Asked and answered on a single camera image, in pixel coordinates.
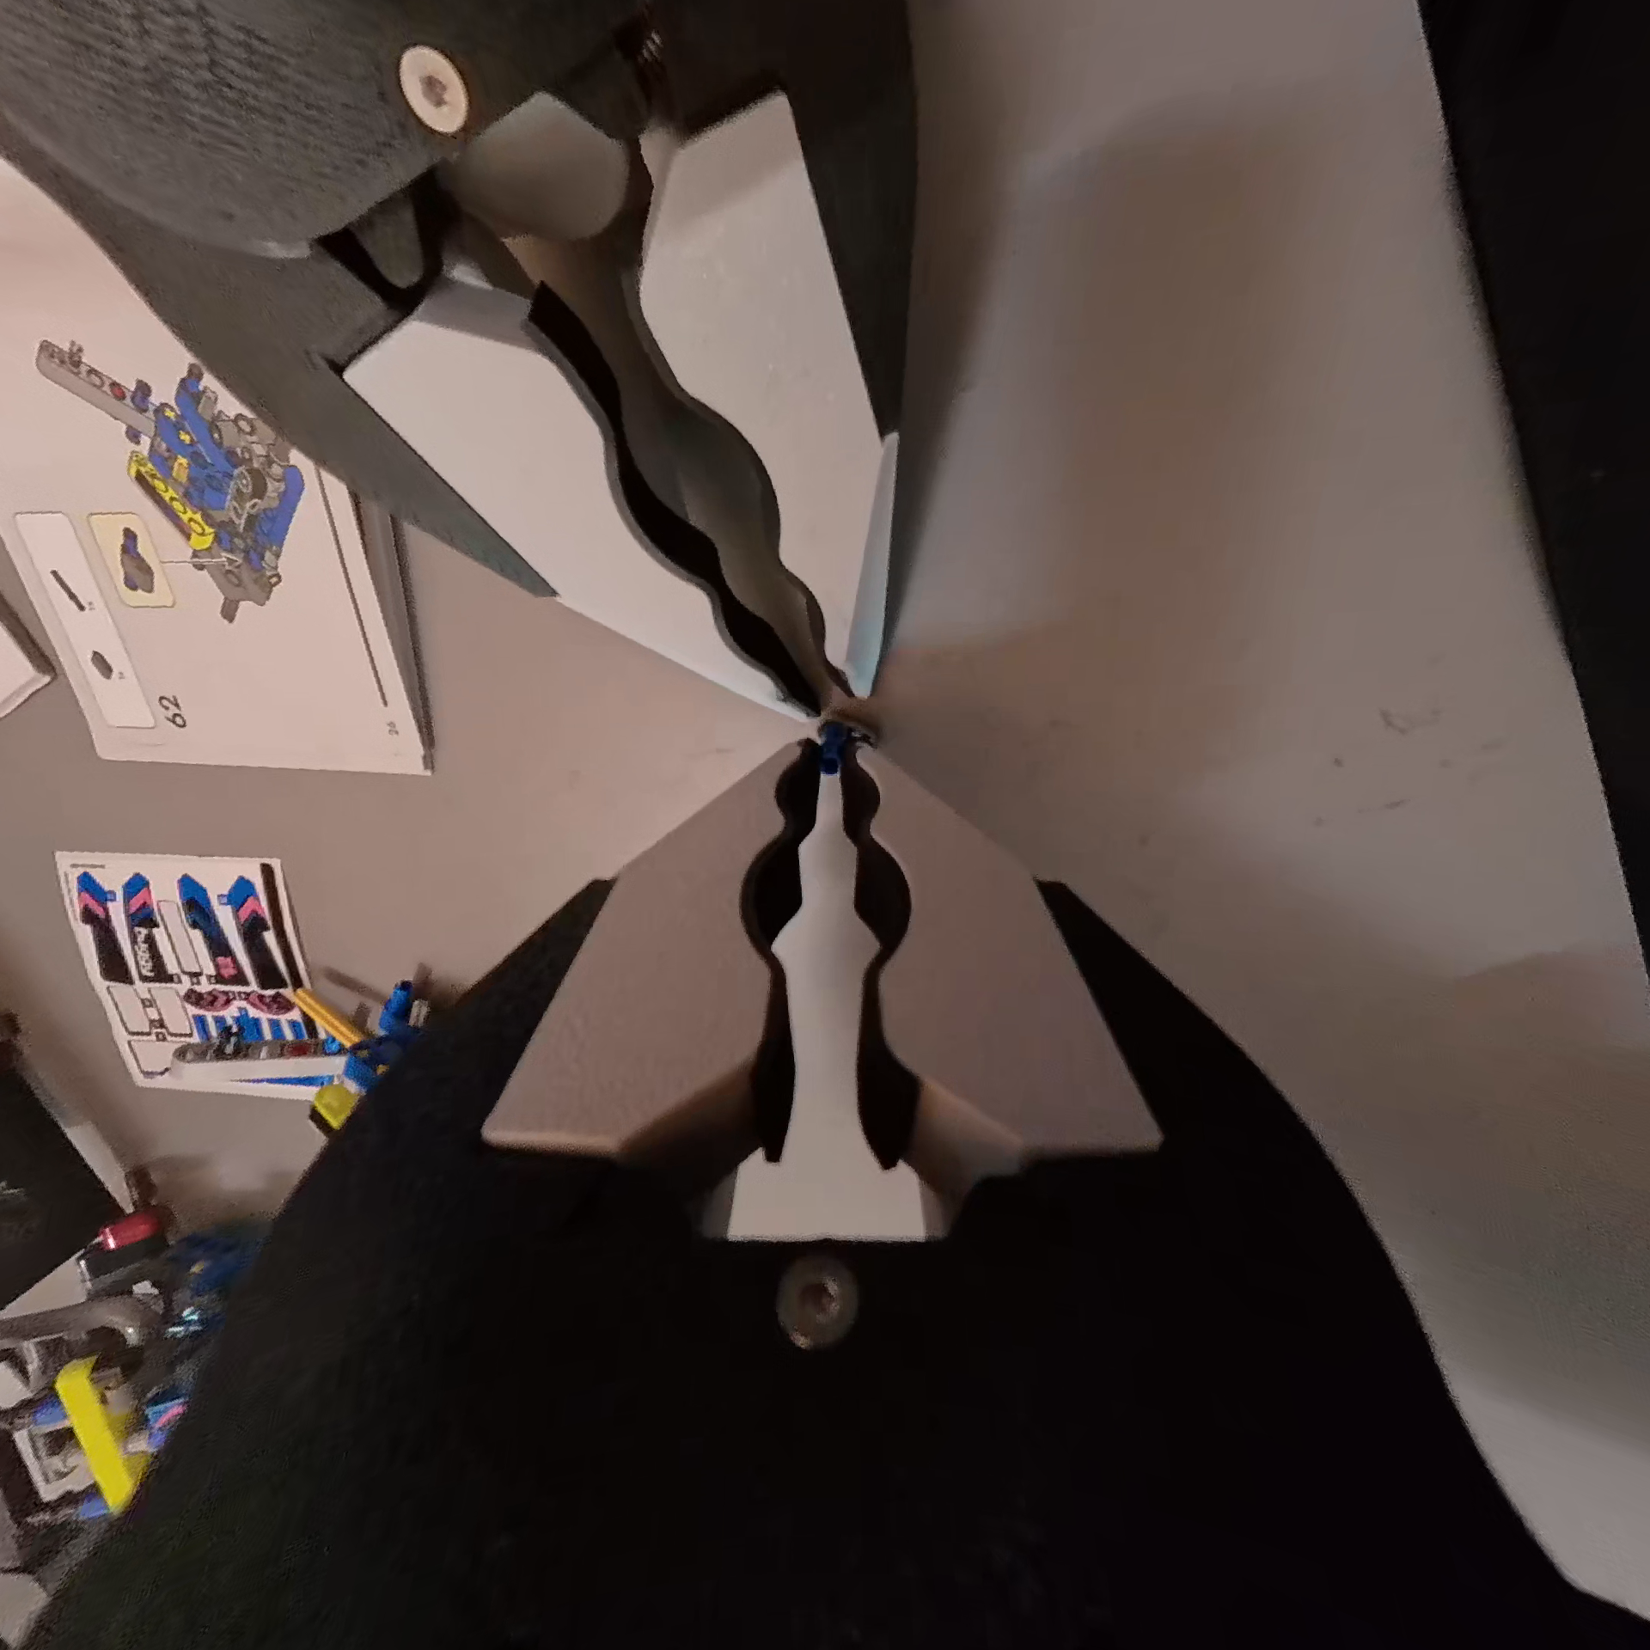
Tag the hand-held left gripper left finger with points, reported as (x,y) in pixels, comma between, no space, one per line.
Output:
(644,1006)

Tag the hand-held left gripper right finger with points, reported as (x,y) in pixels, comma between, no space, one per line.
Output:
(1005,1006)

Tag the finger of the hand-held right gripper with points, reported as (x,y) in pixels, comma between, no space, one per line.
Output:
(489,413)
(759,284)

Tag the small blue lego pin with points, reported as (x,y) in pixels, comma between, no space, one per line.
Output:
(831,748)

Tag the blue lego assembly yellow axle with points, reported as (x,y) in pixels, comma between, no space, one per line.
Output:
(367,1038)

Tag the open lego instruction booklet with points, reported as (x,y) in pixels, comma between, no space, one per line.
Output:
(257,645)

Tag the grey lego beam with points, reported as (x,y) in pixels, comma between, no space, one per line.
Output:
(257,1057)

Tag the lego sticker sheet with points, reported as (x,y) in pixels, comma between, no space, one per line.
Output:
(180,954)

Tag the blue grey lego engine assembly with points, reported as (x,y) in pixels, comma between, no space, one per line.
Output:
(89,1393)

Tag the white printed leaflet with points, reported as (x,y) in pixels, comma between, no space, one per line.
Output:
(19,664)

